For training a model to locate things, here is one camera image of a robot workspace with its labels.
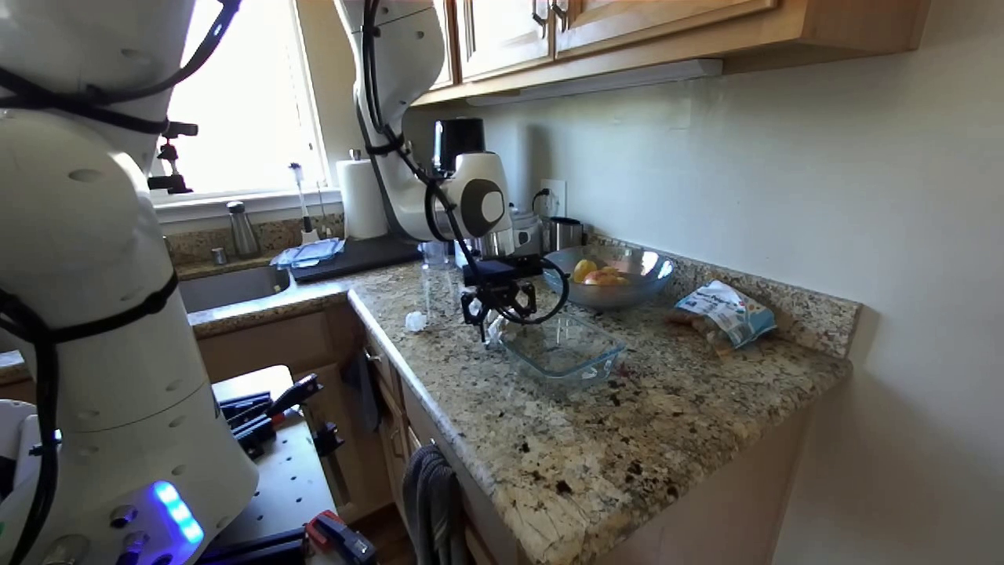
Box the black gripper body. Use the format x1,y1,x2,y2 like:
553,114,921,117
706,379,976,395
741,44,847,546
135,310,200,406
460,257,548,323

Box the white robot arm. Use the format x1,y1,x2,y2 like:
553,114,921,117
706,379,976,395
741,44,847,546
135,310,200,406
0,0,258,565

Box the clear square glass bowl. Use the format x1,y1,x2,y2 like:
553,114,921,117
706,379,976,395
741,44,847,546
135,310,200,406
497,318,619,393

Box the small white garlic piece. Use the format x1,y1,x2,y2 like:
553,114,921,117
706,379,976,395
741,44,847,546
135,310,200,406
405,310,429,332

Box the round glass fruit bowl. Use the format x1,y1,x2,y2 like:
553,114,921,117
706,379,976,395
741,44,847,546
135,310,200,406
542,247,675,310

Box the orange fruit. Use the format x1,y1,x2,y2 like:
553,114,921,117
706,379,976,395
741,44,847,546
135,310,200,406
571,257,627,290

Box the clear plastic bottle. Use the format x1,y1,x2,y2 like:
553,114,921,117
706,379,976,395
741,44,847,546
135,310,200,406
419,242,458,319

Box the black tray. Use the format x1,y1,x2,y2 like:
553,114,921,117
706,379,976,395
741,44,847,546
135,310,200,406
288,234,419,283

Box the black coffee maker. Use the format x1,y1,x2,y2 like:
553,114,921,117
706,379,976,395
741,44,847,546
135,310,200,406
432,120,483,174

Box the white paper towel roll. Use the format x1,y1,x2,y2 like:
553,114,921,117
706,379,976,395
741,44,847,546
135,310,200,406
335,152,390,239

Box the blue white snack bag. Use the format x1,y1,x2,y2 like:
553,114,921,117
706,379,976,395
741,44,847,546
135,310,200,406
677,280,777,349

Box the grey hanging towel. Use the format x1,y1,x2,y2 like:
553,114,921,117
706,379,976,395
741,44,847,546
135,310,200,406
403,441,471,565

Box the blue cloth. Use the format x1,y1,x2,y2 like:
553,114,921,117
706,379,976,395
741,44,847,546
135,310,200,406
269,239,344,269

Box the wooden upper cabinet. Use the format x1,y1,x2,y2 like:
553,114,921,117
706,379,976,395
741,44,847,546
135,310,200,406
419,0,932,108

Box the black clamp tool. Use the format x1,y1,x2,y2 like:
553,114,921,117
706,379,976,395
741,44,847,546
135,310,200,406
219,377,319,455

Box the red blue clamp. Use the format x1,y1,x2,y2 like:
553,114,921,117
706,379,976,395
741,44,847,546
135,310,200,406
305,513,376,565

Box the perforated black work table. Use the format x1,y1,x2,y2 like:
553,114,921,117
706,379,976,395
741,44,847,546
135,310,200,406
198,403,333,565

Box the sink faucet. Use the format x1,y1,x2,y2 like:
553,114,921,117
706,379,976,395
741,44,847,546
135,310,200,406
226,202,261,259

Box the white wall outlet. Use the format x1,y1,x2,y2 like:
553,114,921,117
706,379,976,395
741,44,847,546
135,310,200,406
542,178,567,215

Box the black camera on mount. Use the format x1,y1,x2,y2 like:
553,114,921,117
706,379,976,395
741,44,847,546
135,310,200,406
148,122,198,194

